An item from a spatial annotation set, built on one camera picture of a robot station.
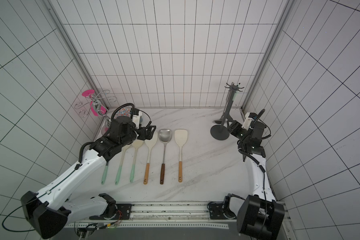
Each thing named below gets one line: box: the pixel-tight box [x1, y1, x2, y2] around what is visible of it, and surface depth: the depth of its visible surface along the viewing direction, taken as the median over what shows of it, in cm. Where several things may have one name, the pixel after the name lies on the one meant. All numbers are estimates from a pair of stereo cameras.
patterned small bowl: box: [114, 108, 131, 119], surface depth 116 cm
